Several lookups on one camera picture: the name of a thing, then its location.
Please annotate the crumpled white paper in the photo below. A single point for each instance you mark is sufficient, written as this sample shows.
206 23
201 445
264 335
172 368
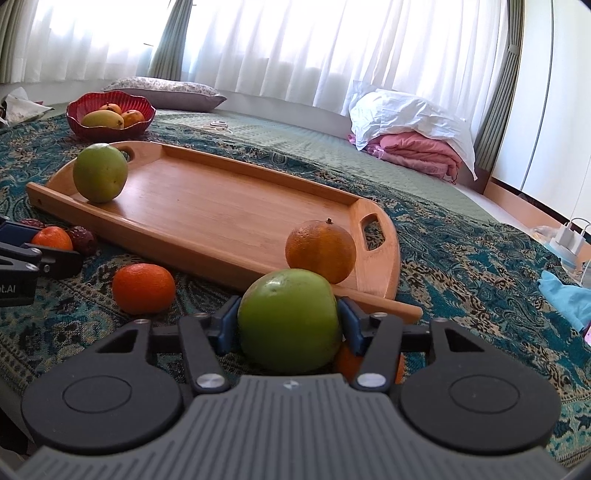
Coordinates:
21 108

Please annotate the white wardrobe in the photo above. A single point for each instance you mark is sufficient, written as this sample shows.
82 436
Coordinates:
563 92

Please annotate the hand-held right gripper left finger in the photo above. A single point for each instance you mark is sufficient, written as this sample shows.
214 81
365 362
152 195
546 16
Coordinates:
227 325

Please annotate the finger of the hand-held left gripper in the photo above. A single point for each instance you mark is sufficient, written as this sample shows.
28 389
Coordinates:
57 264
18 231

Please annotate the teal patterned blanket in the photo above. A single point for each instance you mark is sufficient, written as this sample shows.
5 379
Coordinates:
461 277

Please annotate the floral grey pillow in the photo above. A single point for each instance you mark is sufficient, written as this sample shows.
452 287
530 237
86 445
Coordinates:
171 92

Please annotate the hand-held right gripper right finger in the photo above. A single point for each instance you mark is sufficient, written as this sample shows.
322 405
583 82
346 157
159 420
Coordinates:
352 325

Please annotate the red ribbed glass bowl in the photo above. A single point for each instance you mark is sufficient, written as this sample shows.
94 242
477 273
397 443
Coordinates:
92 133

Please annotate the dried red date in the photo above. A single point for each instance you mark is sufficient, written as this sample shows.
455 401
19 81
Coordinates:
30 224
83 240

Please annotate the folded pink blanket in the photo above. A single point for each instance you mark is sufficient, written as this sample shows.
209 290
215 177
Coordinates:
415 152

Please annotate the dull orange with stem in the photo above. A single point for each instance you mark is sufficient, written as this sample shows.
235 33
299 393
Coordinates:
321 251

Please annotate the green curtain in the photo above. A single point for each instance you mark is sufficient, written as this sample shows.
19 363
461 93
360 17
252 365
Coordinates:
501 92
168 41
11 37

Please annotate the green quilted bed cover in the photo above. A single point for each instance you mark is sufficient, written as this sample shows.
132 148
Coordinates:
300 143

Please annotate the yellow mango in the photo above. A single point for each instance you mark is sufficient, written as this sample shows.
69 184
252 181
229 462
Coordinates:
104 120

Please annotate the light blue cloth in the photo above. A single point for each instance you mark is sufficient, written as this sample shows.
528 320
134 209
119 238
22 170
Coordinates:
561 295

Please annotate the white crumpled duvet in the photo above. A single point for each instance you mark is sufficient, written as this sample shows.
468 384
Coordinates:
406 117

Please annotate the white sheer curtain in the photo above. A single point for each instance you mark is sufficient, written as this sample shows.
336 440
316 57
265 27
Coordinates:
323 46
92 41

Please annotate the small orange-red mango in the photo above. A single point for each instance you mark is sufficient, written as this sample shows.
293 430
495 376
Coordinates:
133 117
111 108

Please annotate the wooden serving tray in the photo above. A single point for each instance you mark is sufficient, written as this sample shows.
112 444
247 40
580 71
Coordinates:
207 207

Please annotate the small green apple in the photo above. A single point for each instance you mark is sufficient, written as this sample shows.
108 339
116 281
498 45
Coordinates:
288 321

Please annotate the white charger plug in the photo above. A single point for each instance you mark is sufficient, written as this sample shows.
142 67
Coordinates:
572 235

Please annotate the bright orange mandarin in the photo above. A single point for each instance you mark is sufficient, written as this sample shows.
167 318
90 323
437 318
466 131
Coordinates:
52 238
143 288
346 365

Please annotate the large green apple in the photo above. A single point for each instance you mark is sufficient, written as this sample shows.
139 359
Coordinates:
99 173

